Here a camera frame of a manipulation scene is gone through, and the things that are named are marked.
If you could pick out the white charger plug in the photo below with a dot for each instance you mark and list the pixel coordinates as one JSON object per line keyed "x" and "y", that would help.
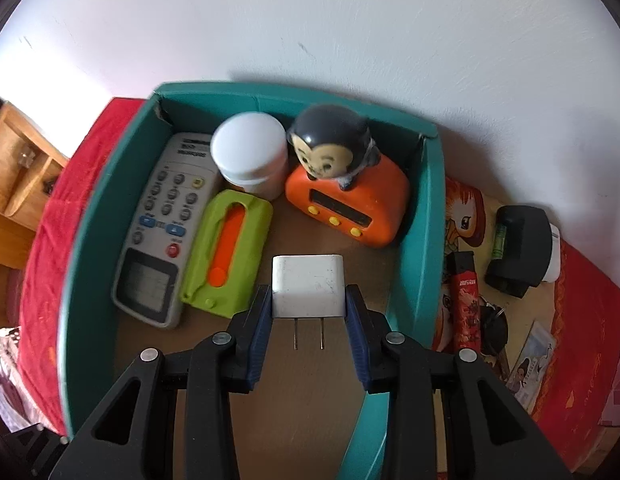
{"x": 307, "y": 285}

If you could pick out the red heart embroidered cloth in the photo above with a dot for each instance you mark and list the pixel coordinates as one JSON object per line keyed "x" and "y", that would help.
{"x": 55, "y": 220}

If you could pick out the white lid jar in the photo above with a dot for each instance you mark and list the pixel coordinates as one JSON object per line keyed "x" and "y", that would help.
{"x": 247, "y": 145}

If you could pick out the pink floral bedding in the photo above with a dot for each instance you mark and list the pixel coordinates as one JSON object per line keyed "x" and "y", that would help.
{"x": 5, "y": 375}

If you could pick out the red cartoon printed cloth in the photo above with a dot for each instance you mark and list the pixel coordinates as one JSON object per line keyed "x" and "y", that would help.
{"x": 585, "y": 360}

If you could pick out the red stick pack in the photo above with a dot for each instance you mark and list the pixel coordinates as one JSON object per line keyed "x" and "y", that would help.
{"x": 467, "y": 305}

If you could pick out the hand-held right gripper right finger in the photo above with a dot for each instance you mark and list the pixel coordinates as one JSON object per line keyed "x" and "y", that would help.
{"x": 357, "y": 340}

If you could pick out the wooden cabinet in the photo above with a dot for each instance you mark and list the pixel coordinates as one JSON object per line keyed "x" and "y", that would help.
{"x": 5, "y": 160}

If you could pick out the small glass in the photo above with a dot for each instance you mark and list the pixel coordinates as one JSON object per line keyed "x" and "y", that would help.
{"x": 26, "y": 156}

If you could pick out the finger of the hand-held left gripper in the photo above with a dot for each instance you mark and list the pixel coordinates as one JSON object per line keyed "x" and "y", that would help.
{"x": 35, "y": 452}

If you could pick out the black device with green tube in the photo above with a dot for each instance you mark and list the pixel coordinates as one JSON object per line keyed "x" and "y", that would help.
{"x": 520, "y": 250}

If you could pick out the cartoon picture card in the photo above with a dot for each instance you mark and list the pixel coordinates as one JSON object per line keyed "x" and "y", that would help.
{"x": 532, "y": 360}

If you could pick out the grey remote control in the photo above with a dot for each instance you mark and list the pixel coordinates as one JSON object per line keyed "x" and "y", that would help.
{"x": 145, "y": 280}

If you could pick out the teal cardboard box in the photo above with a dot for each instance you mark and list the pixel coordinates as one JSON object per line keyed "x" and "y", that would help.
{"x": 425, "y": 210}

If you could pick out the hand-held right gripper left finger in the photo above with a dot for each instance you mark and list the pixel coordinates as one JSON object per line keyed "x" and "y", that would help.
{"x": 257, "y": 332}

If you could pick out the small dark figurine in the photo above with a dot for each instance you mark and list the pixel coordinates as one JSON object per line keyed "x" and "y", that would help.
{"x": 49, "y": 187}

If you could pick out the green plastic case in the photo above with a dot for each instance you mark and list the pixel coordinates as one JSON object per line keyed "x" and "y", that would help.
{"x": 250, "y": 230}

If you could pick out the black car key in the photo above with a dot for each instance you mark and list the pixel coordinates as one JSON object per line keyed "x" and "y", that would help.
{"x": 492, "y": 330}

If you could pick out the orange monkey alarm clock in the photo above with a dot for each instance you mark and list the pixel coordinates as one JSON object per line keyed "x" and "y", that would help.
{"x": 370, "y": 195}

